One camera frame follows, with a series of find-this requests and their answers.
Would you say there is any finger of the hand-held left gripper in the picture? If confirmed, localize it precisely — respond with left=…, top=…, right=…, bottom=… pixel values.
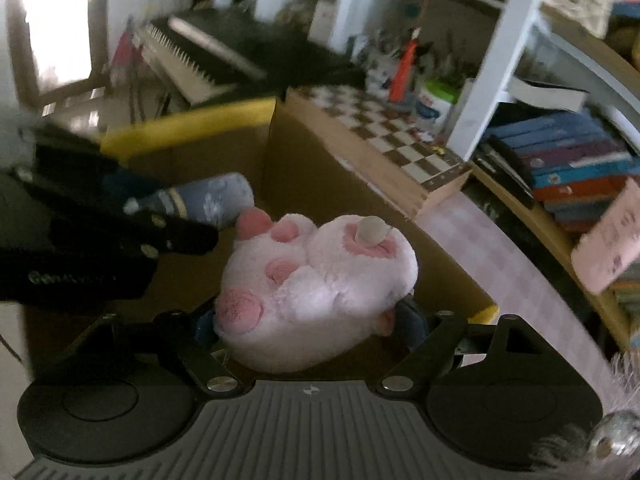
left=10, top=166, right=219, bottom=257
left=20, top=126, right=162, bottom=207

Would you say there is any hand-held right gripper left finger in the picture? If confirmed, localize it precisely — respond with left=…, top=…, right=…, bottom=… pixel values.
left=60, top=309, right=243, bottom=395

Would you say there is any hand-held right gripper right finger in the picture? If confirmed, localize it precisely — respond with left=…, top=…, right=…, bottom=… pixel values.
left=377, top=297, right=571, bottom=395

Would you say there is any grey-blue patterned fabric roll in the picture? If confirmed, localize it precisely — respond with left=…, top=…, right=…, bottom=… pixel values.
left=125, top=172, right=256, bottom=229

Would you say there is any pink plush toy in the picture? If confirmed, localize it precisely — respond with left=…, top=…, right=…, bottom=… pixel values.
left=214, top=210, right=419, bottom=374

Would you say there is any cardboard box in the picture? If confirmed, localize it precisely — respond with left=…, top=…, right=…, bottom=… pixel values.
left=25, top=96, right=501, bottom=376

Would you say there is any pink checkered tablecloth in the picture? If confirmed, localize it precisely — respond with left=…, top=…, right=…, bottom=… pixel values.
left=340, top=155, right=640, bottom=411

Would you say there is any small red flag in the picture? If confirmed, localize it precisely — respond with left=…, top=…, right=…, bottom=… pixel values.
left=112, top=32, right=142, bottom=77

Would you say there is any black electronic keyboard piano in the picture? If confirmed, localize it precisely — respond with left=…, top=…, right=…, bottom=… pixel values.
left=134, top=10, right=367, bottom=109

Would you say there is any wooden chessboard box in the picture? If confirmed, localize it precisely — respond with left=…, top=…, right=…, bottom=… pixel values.
left=285, top=85, right=474, bottom=221

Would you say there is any pink pencil case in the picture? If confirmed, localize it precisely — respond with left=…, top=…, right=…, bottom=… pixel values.
left=570, top=177, right=640, bottom=295

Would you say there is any colourful thin books row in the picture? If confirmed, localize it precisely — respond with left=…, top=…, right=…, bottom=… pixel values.
left=602, top=267, right=640, bottom=352

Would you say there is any white jar green lid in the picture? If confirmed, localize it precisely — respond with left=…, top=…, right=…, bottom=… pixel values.
left=414, top=80, right=461, bottom=129

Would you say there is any stack of blue books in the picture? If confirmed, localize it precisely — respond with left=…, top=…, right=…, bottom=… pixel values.
left=472, top=110, right=640, bottom=233

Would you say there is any silver fluffy bauble ornament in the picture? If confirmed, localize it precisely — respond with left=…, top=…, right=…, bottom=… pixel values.
left=530, top=350, right=640, bottom=467

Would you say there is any white pen holder cup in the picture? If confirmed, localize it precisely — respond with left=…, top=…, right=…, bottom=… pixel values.
left=365, top=55, right=401, bottom=97

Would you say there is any red orange bottle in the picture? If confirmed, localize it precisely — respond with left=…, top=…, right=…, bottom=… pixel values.
left=387, top=27, right=422, bottom=103

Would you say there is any white shelf unit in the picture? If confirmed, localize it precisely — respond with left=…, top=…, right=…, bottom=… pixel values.
left=210, top=0, right=640, bottom=356

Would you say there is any thick black covered book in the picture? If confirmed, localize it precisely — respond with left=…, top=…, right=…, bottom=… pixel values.
left=507, top=77, right=591, bottom=114

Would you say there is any white carton box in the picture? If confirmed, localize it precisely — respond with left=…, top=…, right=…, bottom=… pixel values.
left=307, top=0, right=339, bottom=46

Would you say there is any small blue white box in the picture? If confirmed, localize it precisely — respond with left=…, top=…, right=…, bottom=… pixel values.
left=350, top=35, right=372, bottom=64

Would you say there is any glass door brown frame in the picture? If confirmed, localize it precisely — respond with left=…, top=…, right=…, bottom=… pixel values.
left=4, top=0, right=109, bottom=109

